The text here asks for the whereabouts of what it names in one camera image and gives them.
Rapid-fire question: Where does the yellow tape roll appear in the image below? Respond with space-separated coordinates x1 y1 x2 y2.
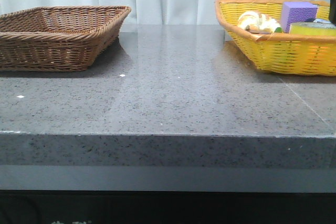
289 22 335 36

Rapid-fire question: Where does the yellow woven basket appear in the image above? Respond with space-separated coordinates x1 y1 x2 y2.
215 0 335 76

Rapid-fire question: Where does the brown wicker basket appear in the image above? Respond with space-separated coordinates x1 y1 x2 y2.
1 6 131 72

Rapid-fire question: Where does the black jar with label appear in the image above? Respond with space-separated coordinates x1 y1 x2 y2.
306 18 331 24

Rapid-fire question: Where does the purple foam block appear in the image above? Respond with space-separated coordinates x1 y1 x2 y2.
280 1 318 33

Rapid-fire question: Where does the toy croissant bread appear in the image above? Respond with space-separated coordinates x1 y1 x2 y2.
237 10 281 34

